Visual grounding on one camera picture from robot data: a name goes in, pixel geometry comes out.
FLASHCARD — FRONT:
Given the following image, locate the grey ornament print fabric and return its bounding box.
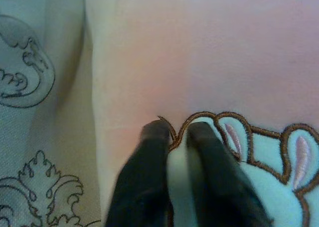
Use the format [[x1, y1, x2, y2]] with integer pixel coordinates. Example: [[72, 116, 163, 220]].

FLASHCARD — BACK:
[[0, 0, 102, 227]]

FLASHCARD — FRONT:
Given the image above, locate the pink pillow with white embroidery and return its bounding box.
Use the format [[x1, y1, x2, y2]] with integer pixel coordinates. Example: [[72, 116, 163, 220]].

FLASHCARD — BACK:
[[84, 0, 319, 227]]

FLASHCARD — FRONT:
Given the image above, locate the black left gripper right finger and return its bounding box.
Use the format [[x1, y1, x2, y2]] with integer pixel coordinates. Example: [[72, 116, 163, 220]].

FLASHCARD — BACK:
[[174, 121, 275, 227]]

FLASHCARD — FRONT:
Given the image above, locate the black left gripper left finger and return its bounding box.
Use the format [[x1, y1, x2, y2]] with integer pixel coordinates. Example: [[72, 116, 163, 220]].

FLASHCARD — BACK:
[[104, 119, 175, 227]]

